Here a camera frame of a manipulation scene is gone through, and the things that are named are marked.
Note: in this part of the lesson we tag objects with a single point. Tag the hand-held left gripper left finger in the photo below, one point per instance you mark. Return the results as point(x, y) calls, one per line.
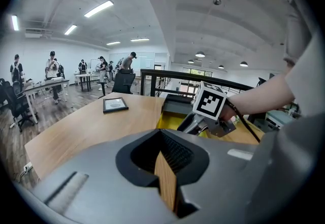
point(106, 192)

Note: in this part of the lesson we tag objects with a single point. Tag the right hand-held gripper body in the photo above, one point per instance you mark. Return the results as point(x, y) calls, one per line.
point(209, 101)

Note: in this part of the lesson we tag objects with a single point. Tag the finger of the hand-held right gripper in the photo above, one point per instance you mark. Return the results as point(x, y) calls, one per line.
point(187, 124)

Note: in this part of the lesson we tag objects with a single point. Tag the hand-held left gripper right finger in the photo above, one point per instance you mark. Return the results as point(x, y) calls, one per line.
point(215, 179)

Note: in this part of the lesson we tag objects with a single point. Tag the yellow bin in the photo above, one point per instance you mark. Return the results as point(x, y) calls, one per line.
point(172, 119)

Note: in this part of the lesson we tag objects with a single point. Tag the person's right forearm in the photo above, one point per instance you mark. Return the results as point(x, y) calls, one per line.
point(264, 96)

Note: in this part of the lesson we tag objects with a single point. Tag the large window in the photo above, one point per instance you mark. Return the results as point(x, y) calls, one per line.
point(197, 72)

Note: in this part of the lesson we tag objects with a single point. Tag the black metal railing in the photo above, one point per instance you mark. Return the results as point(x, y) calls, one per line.
point(177, 73)

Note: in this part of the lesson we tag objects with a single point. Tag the black office chair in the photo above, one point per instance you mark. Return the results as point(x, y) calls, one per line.
point(15, 101)
point(123, 82)

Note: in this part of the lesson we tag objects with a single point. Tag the white power strip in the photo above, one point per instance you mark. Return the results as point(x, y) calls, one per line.
point(28, 166)

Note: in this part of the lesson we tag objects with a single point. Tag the round ceiling fixture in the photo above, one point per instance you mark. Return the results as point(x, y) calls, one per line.
point(217, 2)

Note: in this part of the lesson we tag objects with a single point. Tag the person's grey shirt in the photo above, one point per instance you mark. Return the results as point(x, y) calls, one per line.
point(309, 78)

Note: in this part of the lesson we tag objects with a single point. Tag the white table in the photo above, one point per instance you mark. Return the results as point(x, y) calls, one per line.
point(82, 75)
point(48, 83)

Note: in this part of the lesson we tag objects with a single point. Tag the ceiling tube lights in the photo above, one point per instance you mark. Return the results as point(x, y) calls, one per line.
point(99, 8)

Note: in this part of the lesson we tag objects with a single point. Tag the ceiling air conditioner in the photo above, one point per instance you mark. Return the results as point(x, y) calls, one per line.
point(33, 33)

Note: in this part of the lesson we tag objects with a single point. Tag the black picture frame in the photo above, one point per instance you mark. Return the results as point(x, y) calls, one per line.
point(115, 104)

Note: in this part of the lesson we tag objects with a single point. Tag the wall whiteboard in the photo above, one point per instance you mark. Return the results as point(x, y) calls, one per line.
point(144, 60)

